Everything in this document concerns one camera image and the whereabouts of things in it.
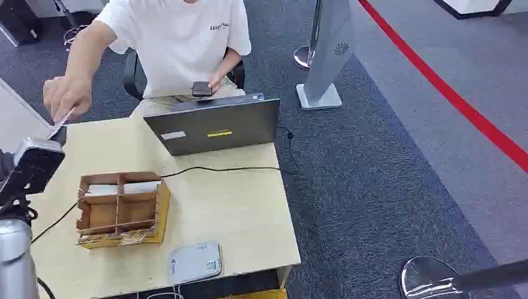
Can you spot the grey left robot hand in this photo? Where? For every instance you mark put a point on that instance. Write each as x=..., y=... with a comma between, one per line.
x=60, y=135

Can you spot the printed card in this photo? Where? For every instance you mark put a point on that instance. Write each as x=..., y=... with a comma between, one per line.
x=62, y=122

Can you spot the white card stack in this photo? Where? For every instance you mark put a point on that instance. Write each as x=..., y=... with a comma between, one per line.
x=101, y=190
x=141, y=187

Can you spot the black smartphone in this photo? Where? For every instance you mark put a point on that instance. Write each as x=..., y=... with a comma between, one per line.
x=201, y=88

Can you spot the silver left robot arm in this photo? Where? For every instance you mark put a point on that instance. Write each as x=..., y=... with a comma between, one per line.
x=14, y=256

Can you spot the person's right hand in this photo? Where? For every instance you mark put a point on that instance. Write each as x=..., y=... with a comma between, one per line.
x=66, y=95

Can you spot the person's hand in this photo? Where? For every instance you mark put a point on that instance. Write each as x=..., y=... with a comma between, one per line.
x=66, y=95
x=216, y=81

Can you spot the white partition panel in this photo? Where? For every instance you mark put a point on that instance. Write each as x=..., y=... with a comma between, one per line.
x=20, y=119

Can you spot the black office chair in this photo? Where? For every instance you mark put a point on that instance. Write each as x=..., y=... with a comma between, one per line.
x=131, y=74

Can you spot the wooden compartment box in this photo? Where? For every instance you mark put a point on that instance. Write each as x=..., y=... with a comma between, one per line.
x=123, y=214

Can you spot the chrome stool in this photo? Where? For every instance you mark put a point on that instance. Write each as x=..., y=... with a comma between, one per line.
x=67, y=14

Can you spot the black case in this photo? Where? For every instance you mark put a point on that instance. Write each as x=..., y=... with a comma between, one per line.
x=20, y=20

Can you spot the person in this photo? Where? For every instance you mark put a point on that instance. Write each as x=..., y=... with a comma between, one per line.
x=177, y=45

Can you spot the grey laptop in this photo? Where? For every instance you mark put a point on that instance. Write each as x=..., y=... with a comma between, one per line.
x=214, y=124

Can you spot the person's left hand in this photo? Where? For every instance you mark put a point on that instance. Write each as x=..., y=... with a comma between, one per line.
x=216, y=81

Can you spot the white card reader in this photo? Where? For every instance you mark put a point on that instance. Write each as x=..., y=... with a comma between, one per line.
x=194, y=262

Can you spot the yellow box under desk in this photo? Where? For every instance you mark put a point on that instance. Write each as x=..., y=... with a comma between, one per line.
x=264, y=295

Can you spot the grey kiosk stand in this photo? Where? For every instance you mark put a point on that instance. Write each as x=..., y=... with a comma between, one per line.
x=330, y=41

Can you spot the white platform with black edge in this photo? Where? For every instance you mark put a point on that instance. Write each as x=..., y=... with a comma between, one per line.
x=470, y=5

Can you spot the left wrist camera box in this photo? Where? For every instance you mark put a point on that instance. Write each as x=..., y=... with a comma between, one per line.
x=37, y=169

